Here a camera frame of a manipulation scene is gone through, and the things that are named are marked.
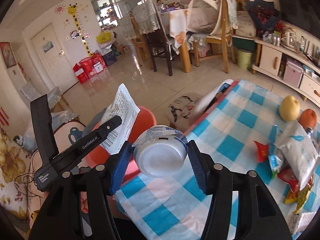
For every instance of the white tv cabinet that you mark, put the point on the white tv cabinet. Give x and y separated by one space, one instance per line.
271 61

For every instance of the yellow pear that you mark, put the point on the yellow pear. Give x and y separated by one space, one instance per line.
289 108

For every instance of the floral sofa cover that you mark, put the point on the floral sofa cover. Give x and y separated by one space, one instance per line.
15 163

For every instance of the dining table with cloth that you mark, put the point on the dining table with cloth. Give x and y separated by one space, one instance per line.
175 26

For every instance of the pink plastic basin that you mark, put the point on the pink plastic basin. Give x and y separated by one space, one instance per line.
99 155

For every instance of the red snack wrapper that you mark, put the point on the red snack wrapper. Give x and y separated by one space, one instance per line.
262 151

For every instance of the red gift boxes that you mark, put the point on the red gift boxes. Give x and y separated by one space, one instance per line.
89 67

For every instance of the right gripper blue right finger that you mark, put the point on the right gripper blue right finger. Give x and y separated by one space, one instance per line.
199 166

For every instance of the yellow plastic bag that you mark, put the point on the yellow plastic bag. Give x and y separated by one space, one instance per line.
104 37

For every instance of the giraffe height wall sticker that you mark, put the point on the giraffe height wall sticker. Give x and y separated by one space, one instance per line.
72 10

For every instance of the white plastic cup container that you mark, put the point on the white plastic cup container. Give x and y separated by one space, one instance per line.
160 151

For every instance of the electric kettle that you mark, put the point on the electric kettle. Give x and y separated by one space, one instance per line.
288 38

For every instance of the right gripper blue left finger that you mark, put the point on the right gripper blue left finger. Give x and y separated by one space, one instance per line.
118 172

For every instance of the wooden chair with cover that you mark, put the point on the wooden chair with cover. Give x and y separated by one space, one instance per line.
212 22

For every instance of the green waste bin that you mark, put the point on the green waste bin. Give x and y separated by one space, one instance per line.
244 58

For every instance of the cat print stool cushion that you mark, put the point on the cat print stool cushion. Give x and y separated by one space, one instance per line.
184 111

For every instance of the blue checkered tablecloth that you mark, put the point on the blue checkered tablecloth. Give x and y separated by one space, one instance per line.
175 207

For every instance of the white door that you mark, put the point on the white door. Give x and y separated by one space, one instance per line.
53 58

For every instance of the orange red apple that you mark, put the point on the orange red apple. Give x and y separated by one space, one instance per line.
308 119

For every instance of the pink storage box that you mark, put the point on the pink storage box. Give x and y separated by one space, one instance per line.
293 72

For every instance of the dark wooden chair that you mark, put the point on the dark wooden chair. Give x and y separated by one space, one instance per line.
151 28

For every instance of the white tissue pack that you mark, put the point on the white tissue pack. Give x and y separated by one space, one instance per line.
299 151

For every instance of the dark flower bouquet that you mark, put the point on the dark flower bouquet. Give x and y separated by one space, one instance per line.
263 14

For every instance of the silver carton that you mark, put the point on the silver carton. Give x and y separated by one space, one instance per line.
299 222

